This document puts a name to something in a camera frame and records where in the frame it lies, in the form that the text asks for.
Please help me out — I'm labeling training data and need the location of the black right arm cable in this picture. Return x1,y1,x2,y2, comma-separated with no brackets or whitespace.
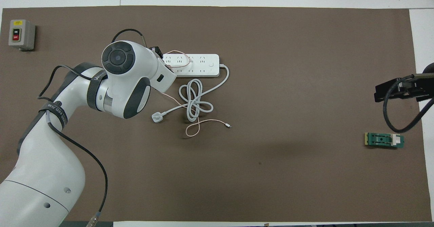
383,75,434,133

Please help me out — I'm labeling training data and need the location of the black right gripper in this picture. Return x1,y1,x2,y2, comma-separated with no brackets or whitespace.
374,63,434,103

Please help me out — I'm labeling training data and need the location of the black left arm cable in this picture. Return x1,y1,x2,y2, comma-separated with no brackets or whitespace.
38,29,148,227

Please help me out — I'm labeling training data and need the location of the white power strip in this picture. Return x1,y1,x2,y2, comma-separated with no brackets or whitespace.
163,54,220,78

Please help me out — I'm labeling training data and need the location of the white power strip cord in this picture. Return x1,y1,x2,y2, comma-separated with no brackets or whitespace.
164,64,230,122

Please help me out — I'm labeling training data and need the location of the pink charging cable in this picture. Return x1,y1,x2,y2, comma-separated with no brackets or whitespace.
162,50,233,137

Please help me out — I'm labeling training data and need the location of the grey on-off switch box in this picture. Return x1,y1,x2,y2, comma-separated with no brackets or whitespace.
8,19,36,51

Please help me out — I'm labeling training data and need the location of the brown table mat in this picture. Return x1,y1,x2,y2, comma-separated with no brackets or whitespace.
0,5,433,222

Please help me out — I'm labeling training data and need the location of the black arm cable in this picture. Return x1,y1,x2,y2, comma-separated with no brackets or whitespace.
383,75,434,133
38,29,148,227

